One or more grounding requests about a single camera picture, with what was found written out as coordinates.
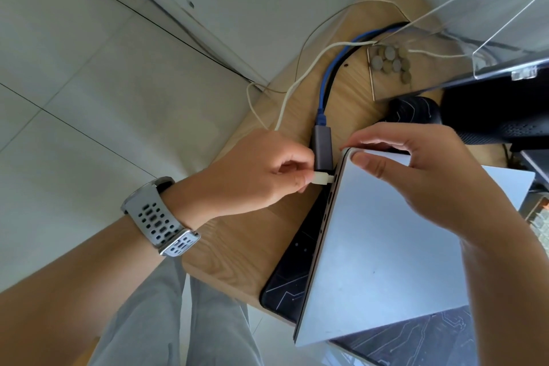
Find person's right hand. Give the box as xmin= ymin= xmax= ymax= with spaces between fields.
xmin=341 ymin=122 xmax=515 ymax=247

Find person's right forearm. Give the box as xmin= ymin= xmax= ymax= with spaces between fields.
xmin=460 ymin=211 xmax=549 ymax=366

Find silver laptop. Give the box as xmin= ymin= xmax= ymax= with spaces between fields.
xmin=293 ymin=147 xmax=536 ymax=347

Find black monitor base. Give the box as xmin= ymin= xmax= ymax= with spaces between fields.
xmin=441 ymin=62 xmax=549 ymax=153

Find person's left hand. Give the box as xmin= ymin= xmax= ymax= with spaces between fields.
xmin=182 ymin=129 xmax=318 ymax=225

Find person's grey trousers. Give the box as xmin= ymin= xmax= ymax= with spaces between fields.
xmin=87 ymin=256 xmax=263 ymax=366

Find thin white cable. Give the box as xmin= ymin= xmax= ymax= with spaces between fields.
xmin=246 ymin=0 xmax=413 ymax=131

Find clear acrylic riser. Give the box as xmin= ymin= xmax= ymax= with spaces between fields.
xmin=367 ymin=0 xmax=549 ymax=102

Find person's left forearm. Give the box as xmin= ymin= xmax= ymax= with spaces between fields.
xmin=0 ymin=181 xmax=206 ymax=366

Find keyboard with light keys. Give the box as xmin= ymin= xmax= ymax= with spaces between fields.
xmin=524 ymin=193 xmax=549 ymax=257

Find blue network cable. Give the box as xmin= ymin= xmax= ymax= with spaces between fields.
xmin=316 ymin=27 xmax=408 ymax=126

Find white charging cable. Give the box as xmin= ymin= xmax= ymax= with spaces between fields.
xmin=274 ymin=39 xmax=379 ymax=186

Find grey perforated wristwatch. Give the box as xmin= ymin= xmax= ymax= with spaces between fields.
xmin=121 ymin=177 xmax=201 ymax=258

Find pile of coins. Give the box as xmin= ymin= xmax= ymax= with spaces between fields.
xmin=369 ymin=45 xmax=413 ymax=84

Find black cable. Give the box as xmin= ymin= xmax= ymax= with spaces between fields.
xmin=321 ymin=22 xmax=411 ymax=115

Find black circuit-pattern desk mat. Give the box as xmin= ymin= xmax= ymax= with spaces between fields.
xmin=259 ymin=96 xmax=480 ymax=366

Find grey network adapter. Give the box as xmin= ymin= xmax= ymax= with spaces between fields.
xmin=311 ymin=123 xmax=335 ymax=173

